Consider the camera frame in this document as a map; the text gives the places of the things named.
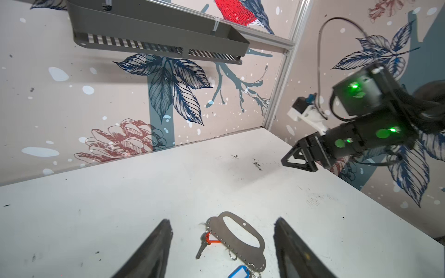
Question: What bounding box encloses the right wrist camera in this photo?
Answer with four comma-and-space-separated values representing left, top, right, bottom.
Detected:
287, 94, 328, 136

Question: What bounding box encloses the horizontal aluminium frame bar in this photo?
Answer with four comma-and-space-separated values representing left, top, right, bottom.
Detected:
149, 1, 295, 53

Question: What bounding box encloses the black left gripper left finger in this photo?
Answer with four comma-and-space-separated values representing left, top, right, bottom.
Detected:
112, 219, 173, 278

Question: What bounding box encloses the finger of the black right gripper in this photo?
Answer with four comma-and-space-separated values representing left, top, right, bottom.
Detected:
281, 143, 318, 172

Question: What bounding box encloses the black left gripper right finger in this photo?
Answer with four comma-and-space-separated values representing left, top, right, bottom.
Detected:
273, 217, 336, 278

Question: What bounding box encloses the black hanging wire basket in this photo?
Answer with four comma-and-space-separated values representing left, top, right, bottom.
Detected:
66, 1, 249, 65

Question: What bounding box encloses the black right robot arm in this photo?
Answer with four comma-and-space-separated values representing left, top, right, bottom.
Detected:
281, 63, 445, 172

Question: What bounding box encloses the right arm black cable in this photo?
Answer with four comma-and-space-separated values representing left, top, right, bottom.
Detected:
316, 17, 369, 120

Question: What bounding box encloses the silver metal carabiner keyring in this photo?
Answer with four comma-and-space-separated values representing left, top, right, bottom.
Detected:
204, 212, 267, 278

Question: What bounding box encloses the key with blue tag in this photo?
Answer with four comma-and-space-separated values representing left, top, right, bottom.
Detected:
228, 265, 251, 278

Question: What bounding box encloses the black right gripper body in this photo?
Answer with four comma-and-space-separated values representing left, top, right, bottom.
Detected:
302, 133, 334, 172

